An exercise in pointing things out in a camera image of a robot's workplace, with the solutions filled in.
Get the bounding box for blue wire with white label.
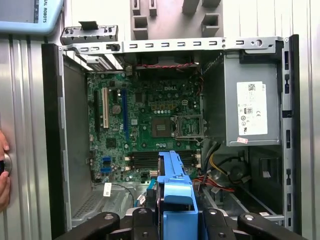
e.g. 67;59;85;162
134;177;158;208

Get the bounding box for metal socket cover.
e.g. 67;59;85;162
172;115;207;141

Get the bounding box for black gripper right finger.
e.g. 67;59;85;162
202;208;303;240

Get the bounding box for locking lever wire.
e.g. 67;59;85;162
174;137;206;146

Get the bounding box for grey slot cover retainer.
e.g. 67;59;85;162
59;21;119;46

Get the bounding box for CPU socket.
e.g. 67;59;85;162
151;116;173;138

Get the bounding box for black expansion slot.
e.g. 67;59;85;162
93;89;100;142

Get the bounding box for black PC case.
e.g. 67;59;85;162
41;33;301;240

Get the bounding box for grey power supply unit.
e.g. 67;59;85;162
223;53;282;147

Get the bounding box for black RAM slot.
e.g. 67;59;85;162
124;155;202;161
131;150;198;156
124;164;202;171
131;160;198;166

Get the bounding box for bare person hand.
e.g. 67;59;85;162
0;129;12;213

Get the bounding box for blue expansion slot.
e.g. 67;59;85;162
121;87;130;148

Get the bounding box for green motherboard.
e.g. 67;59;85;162
86;72;205;185

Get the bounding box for yellow black supply wires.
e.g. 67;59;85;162
201;141;251;187

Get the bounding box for white expansion slot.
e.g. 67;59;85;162
101;86;110;130

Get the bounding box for grey metal disk bay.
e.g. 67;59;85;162
71;181;157;227

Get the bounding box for pale blue teach pendant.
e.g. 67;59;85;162
0;0;65;35

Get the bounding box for grey parts rack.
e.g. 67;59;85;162
129;0;224;41

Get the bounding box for red black twisted wire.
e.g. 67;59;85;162
134;62;201;72

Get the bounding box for hard disk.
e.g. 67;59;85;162
155;149;209;240

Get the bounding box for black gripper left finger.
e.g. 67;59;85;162
53;207;161;240

